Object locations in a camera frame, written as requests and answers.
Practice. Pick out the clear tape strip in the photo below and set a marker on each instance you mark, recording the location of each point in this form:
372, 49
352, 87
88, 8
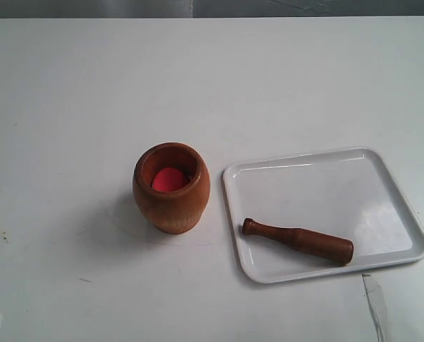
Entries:
377, 307

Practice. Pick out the red ball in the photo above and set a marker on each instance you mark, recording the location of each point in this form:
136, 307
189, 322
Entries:
169, 179

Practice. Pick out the wooden mortar cup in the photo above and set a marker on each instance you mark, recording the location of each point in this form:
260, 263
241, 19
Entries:
172, 212

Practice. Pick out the brown wooden pestle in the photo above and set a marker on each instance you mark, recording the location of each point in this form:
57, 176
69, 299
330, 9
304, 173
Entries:
313, 243

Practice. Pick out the white plastic tray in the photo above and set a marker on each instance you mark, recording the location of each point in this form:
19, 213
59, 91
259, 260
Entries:
347, 193

